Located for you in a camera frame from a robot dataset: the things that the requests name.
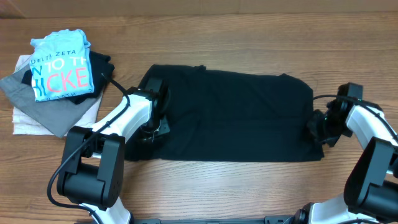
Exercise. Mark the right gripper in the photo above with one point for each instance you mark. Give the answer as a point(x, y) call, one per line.
point(313, 130)

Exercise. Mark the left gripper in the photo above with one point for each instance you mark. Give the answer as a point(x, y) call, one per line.
point(140, 134)

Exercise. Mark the black t-shirt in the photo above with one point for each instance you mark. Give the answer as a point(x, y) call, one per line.
point(225, 116)

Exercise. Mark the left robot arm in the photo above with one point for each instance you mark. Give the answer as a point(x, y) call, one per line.
point(92, 168)

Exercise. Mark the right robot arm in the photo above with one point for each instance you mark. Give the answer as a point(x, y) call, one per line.
point(367, 197)

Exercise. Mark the black folded shirt in stack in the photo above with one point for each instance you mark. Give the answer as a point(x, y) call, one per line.
point(101, 70)

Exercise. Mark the grey folded shirt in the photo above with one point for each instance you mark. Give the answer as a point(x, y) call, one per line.
point(46, 113)

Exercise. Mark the light blue printed folded shirt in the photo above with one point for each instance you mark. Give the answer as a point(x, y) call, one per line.
point(61, 40)

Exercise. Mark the white folded cloth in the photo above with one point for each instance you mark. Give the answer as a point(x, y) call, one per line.
point(84, 124)

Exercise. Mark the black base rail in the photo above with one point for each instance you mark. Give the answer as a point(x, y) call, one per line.
point(266, 220)

